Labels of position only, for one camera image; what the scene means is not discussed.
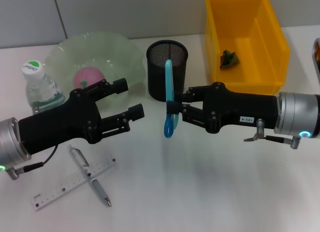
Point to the clear plastic ruler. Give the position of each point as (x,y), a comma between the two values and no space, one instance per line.
(57,189)

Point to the clear water bottle green label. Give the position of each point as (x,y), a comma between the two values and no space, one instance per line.
(40,89)

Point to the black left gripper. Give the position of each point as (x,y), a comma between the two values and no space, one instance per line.
(62,122)

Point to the pale green glass fruit plate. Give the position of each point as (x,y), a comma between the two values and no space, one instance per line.
(120,54)

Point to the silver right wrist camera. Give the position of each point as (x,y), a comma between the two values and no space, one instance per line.
(317,57)

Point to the pink peach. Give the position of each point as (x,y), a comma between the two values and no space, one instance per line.
(87,75)

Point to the silver ballpoint pen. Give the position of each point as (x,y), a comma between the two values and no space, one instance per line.
(98,188)

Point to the blue scissors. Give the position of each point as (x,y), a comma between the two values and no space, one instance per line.
(169,82)

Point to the black mesh pen holder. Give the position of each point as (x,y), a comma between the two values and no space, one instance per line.
(157,74)

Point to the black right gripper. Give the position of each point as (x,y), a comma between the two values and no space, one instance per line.
(245,109)

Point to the yellow plastic bin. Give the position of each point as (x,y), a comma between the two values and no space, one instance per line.
(245,54)

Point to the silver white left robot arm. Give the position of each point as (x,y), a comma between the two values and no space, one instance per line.
(11,142)

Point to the green plastic wrapper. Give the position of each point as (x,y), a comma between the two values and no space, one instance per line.
(230,59)

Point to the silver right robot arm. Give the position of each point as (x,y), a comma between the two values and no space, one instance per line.
(297,114)

